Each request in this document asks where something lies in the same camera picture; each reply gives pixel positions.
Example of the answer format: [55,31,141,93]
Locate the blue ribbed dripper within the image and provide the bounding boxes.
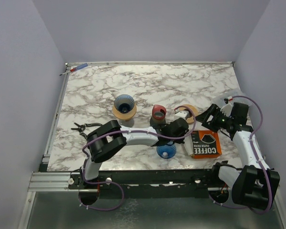
[156,144,177,159]

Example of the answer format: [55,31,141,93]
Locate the orange coffee filter box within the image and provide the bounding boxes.
[184,130,222,159]

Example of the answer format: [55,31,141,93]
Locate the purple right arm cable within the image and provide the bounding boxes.
[212,95,274,214]

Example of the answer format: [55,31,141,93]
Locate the red blue screwdriver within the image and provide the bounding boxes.
[60,63,88,76]

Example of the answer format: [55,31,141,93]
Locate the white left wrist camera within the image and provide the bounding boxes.
[173,107,190,121]

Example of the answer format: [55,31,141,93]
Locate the clear grey glass carafe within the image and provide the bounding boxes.
[123,118,134,127]

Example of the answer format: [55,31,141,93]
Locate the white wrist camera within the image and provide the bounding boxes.
[173,107,190,121]
[221,96,234,116]

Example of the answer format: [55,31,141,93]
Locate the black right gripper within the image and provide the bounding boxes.
[194,103,234,133]

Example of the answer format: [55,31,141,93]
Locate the red and black carafe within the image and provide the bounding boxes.
[150,104,166,126]

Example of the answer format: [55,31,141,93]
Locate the clear plastic parts box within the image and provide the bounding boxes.
[211,88,252,109]

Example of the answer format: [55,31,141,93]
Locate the blue cone dripper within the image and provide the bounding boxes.
[114,94,134,114]

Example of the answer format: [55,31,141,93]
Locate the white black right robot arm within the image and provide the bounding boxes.
[196,102,280,213]

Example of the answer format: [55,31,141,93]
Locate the wooden ring coaster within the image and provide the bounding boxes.
[178,104,199,125]
[112,104,137,120]

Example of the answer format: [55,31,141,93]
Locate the black scissors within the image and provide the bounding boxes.
[71,122,102,140]

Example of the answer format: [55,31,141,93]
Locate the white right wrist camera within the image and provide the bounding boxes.
[221,96,234,116]

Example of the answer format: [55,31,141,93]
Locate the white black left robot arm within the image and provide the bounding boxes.
[79,118,191,188]

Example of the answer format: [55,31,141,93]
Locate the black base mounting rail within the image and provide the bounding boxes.
[68,169,224,198]

